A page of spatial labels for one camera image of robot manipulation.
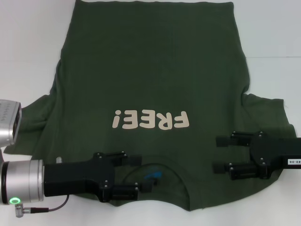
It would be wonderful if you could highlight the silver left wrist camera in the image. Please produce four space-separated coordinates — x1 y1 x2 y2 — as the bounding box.
0 98 22 145

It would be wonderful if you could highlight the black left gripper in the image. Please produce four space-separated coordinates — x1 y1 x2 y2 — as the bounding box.
43 152 158 203

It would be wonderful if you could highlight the dark green FREE t-shirt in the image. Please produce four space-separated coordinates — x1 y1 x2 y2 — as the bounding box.
3 0 299 211

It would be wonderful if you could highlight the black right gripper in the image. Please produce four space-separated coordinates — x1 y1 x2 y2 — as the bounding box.
213 130 301 181

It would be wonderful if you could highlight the dark left arm cable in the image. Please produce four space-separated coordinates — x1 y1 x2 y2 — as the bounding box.
14 196 70 215

